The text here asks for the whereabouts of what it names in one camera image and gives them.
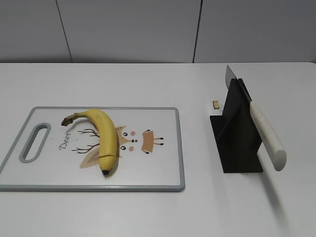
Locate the cleaver knife with white handle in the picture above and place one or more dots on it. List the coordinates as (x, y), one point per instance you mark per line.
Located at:
(270, 139)

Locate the black knife stand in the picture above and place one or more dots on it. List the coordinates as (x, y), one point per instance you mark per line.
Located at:
(235, 133)

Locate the white grey-rimmed cutting board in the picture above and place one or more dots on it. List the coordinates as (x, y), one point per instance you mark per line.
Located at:
(48, 157)

